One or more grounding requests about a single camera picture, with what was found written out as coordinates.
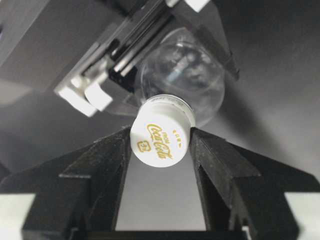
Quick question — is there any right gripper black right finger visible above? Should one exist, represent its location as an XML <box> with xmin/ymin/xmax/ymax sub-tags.
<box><xmin>189</xmin><ymin>127</ymin><xmax>320</xmax><ymax>240</ymax></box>

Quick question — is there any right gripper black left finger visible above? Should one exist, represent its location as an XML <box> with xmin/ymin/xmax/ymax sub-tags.
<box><xmin>0</xmin><ymin>127</ymin><xmax>131</xmax><ymax>240</ymax></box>

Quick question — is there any white bottle cap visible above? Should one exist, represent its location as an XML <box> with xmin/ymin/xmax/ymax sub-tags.
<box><xmin>130</xmin><ymin>94</ymin><xmax>196</xmax><ymax>168</ymax></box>

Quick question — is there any clear plastic bottle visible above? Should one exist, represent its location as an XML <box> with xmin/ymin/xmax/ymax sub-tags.
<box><xmin>134</xmin><ymin>27</ymin><xmax>225</xmax><ymax>128</ymax></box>

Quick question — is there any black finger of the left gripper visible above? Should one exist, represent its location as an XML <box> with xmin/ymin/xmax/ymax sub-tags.
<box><xmin>172</xmin><ymin>0</ymin><xmax>239</xmax><ymax>81</ymax></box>

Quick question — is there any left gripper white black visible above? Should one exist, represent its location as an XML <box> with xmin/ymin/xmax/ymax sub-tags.
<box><xmin>0</xmin><ymin>0</ymin><xmax>213</xmax><ymax>118</ymax></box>

